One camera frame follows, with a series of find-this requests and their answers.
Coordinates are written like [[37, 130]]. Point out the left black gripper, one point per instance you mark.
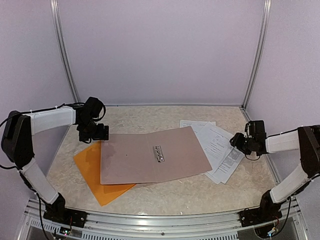
[[103, 134]]

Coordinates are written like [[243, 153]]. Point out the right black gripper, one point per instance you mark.
[[237, 142]]

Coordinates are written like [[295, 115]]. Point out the white printed sheet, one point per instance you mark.
[[197, 126], [215, 143]]

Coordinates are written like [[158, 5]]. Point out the pink-brown file folder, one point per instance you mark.
[[130, 159]]

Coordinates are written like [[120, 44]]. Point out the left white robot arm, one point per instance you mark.
[[19, 138]]

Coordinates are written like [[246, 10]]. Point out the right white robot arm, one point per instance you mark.
[[301, 143]]

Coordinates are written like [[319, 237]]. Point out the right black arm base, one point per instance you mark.
[[260, 215]]

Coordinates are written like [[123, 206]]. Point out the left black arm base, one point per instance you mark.
[[65, 216]]

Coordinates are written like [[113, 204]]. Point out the orange folder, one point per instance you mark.
[[88, 163]]

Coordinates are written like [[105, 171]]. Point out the metal folder clip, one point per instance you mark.
[[158, 153]]

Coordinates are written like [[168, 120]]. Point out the white printed sheet dense text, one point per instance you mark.
[[227, 167]]

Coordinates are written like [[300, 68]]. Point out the white printed sheet back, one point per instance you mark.
[[197, 126]]

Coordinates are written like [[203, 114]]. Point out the left aluminium frame post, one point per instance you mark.
[[54, 5]]

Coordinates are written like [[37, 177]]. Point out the aluminium frame post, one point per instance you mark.
[[54, 5], [267, 4]]

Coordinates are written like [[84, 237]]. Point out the right aluminium frame post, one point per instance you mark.
[[267, 4]]

